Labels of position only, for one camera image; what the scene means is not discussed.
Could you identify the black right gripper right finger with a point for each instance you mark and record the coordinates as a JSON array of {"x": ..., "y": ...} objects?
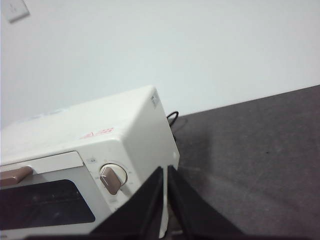
[{"x": 192, "y": 215}]

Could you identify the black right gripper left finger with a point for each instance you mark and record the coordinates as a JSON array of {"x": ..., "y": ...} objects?
[{"x": 140, "y": 212}]

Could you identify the white brown oven knob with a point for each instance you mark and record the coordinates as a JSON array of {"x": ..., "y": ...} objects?
[{"x": 112, "y": 178}]

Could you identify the white toaster oven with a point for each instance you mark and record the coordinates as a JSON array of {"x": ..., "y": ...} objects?
[{"x": 125, "y": 120}]

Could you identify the white wall socket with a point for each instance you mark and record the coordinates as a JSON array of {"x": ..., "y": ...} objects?
[{"x": 15, "y": 10}]

